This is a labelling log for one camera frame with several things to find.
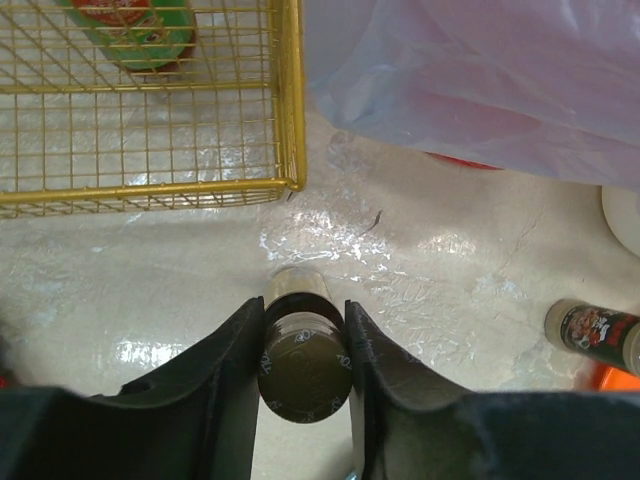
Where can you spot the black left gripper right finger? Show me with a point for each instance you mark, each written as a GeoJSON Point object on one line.
{"type": "Point", "coordinates": [409, 422]}

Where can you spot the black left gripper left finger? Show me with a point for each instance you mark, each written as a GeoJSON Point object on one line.
{"type": "Point", "coordinates": [194, 417]}

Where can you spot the brown-lidded seasoning bottle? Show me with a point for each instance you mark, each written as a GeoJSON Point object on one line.
{"type": "Point", "coordinates": [305, 372]}

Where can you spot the dark spice jar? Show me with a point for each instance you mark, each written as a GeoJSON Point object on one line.
{"type": "Point", "coordinates": [601, 334]}

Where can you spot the green yellow-capped sauce bottle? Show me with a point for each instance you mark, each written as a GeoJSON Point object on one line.
{"type": "Point", "coordinates": [139, 36]}

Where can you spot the orange plate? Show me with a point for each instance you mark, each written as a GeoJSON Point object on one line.
{"type": "Point", "coordinates": [607, 378]}

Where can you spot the white rectangular basin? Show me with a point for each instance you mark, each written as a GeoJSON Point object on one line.
{"type": "Point", "coordinates": [621, 211]}

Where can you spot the clear plastic bin liner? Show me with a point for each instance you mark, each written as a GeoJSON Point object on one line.
{"type": "Point", "coordinates": [544, 87]}

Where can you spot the gold wire rack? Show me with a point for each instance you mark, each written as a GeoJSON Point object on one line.
{"type": "Point", "coordinates": [80, 135]}

